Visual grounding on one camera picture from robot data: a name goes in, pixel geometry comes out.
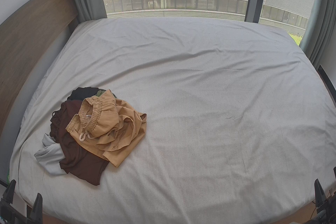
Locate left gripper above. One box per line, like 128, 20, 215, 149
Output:
0, 180, 43, 224

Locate black garment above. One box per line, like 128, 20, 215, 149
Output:
67, 87, 99, 103

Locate bed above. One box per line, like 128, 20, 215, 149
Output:
0, 0, 336, 224

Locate tan shorts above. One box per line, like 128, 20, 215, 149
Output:
66, 89, 147, 168

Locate brown shorts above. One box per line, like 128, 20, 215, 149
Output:
50, 100, 109, 186

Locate pale grey garment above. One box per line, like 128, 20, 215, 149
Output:
34, 133, 66, 175

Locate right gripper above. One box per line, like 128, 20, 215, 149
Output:
314, 167, 336, 224

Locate green garment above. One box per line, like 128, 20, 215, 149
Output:
96, 89, 117, 99

